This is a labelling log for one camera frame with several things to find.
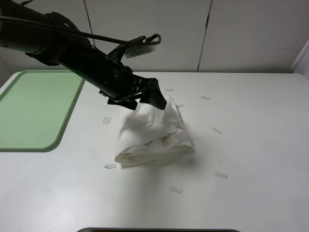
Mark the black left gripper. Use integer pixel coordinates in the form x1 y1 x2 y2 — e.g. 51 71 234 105
98 65 167 110

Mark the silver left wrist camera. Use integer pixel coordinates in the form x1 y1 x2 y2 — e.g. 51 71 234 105
124 45 156 58

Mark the white short sleeve t-shirt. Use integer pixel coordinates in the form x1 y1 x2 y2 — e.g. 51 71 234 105
114 95 194 166

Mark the light green plastic tray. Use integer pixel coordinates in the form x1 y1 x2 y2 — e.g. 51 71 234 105
0 70 84 151

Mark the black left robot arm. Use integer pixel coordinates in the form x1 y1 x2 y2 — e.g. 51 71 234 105
0 0 167 110

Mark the black left camera cable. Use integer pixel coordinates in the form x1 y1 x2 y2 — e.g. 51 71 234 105
0 15 162 45

